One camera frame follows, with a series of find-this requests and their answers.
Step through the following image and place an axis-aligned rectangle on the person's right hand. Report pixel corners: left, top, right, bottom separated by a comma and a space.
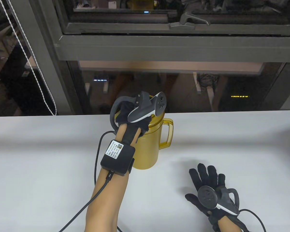
185, 163, 250, 232

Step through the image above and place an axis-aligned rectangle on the person's left hand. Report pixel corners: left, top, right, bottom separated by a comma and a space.
115, 100, 152, 145

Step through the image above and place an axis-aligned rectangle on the yellow plastic pitcher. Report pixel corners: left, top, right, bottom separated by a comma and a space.
132, 113, 174, 170

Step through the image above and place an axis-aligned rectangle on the person's right forearm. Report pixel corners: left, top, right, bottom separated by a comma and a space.
218, 217, 236, 232

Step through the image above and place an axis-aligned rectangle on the person's left forearm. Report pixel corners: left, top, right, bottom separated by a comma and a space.
84, 124, 140, 232

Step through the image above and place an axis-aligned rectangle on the grey controller on right hand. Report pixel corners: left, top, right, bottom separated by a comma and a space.
198, 185, 239, 215

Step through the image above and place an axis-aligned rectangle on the grey controller on hand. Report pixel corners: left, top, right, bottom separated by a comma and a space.
110, 91, 167, 128
198, 185, 239, 215

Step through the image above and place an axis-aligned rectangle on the grey controller on left hand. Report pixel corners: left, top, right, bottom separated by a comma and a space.
110, 91, 167, 128

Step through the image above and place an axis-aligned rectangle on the black right glove cable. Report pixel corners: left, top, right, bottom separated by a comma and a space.
239, 209, 267, 232

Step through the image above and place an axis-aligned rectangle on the black glove cable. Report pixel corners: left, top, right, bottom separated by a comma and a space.
94, 130, 116, 187
239, 209, 267, 232

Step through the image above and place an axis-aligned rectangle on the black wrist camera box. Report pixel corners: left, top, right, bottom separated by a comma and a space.
101, 140, 136, 176

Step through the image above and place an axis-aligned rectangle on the black camera cable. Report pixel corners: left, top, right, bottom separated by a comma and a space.
59, 170, 115, 232

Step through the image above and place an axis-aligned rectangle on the black left glove cable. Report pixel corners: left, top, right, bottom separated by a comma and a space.
94, 130, 116, 187

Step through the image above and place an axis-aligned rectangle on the grey window handle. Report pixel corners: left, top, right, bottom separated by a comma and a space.
169, 12, 210, 30

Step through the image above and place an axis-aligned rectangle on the white bead blind cord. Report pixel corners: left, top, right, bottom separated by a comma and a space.
0, 0, 57, 116

